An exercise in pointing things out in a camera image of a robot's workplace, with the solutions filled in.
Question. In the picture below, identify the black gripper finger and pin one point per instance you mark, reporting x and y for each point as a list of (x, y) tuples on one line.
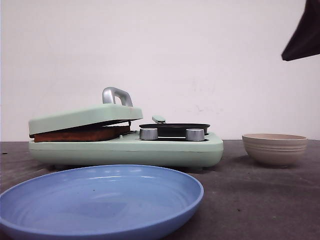
[(305, 41)]

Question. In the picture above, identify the beige ribbed bowl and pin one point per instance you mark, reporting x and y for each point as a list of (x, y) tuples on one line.
[(275, 149)]

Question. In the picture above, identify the white bread slice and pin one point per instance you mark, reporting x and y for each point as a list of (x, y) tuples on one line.
[(83, 135)]

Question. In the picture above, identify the mint green sandwich maker lid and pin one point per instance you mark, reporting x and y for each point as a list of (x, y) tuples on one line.
[(116, 107)]

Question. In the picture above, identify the mint green breakfast maker base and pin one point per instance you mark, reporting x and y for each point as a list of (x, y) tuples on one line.
[(131, 150)]

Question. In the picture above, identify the right silver control knob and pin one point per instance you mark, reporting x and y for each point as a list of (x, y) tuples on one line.
[(195, 134)]

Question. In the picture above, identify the silver control knob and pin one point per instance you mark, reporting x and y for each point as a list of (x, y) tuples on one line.
[(195, 134), (148, 133)]

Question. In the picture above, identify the left silver control knob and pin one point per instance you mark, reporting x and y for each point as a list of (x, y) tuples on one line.
[(148, 133)]

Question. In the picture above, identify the blue plate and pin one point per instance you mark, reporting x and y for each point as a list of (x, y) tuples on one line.
[(107, 202)]

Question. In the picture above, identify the black frying pan green handle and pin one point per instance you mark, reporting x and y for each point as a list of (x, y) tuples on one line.
[(173, 129)]

